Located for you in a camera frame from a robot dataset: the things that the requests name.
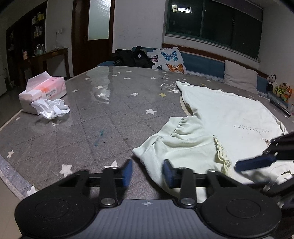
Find blue bench sofa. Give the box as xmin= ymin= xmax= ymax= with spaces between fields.
xmin=96 ymin=42 xmax=292 ymax=108

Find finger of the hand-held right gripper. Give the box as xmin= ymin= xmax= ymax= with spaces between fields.
xmin=262 ymin=180 xmax=284 ymax=196
xmin=235 ymin=132 xmax=294 ymax=172

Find dark wooden shelf cabinet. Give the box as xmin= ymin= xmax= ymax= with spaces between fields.
xmin=6 ymin=5 xmax=47 ymax=86

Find crumpled white tissue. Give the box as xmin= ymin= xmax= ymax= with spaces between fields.
xmin=30 ymin=99 xmax=71 ymax=120

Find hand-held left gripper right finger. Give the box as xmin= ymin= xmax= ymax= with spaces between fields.
xmin=163 ymin=159 xmax=245 ymax=208

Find black remote control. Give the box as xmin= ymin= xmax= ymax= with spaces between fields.
xmin=269 ymin=98 xmax=291 ymax=116

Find pale green garment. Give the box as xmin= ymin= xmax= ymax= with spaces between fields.
xmin=133 ymin=80 xmax=294 ymax=204

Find large window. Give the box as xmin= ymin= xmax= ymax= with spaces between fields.
xmin=164 ymin=0 xmax=263 ymax=61

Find dark wooden side table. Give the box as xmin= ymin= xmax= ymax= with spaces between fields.
xmin=18 ymin=47 xmax=70 ymax=88

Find dark wooden door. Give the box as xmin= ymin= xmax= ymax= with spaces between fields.
xmin=72 ymin=0 xmax=115 ymax=77

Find panda plush toy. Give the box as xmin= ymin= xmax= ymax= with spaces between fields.
xmin=266 ymin=74 xmax=278 ymax=93

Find brown bear plush toy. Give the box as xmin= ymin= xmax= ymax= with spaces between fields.
xmin=273 ymin=82 xmax=288 ymax=100

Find butterfly print pillow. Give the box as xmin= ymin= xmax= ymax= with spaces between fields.
xmin=147 ymin=47 xmax=187 ymax=74

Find grey star print tablecloth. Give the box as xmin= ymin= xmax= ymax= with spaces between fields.
xmin=0 ymin=65 xmax=294 ymax=203

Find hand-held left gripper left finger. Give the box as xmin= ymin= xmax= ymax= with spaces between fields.
xmin=56 ymin=158 xmax=133 ymax=208

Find black jacket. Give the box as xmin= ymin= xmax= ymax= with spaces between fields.
xmin=111 ymin=46 xmax=155 ymax=69

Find orange plush toy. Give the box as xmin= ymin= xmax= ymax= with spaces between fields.
xmin=285 ymin=86 xmax=294 ymax=103

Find plain grey pillow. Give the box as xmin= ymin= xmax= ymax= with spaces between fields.
xmin=223 ymin=60 xmax=258 ymax=93

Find pink white tissue pack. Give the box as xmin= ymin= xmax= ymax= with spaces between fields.
xmin=18 ymin=71 xmax=67 ymax=115

